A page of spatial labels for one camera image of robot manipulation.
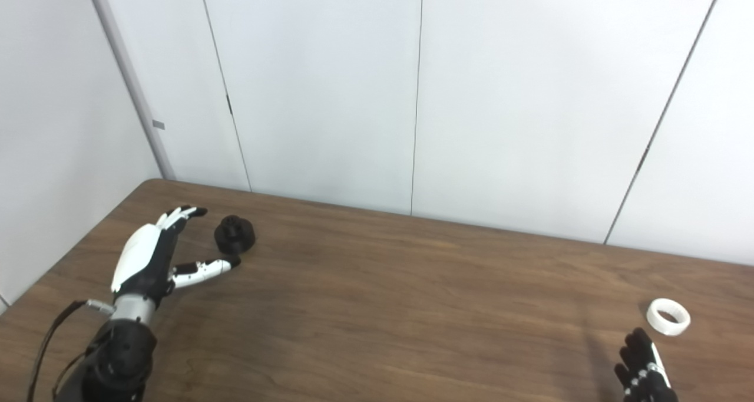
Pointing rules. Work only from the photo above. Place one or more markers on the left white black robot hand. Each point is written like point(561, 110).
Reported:
point(141, 254)

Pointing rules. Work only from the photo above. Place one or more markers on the grey wall corner trim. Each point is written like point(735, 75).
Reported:
point(132, 83)

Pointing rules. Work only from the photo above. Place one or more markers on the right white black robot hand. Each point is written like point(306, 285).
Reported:
point(639, 369)

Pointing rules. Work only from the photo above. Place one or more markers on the round black plastic part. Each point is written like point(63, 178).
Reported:
point(235, 237)

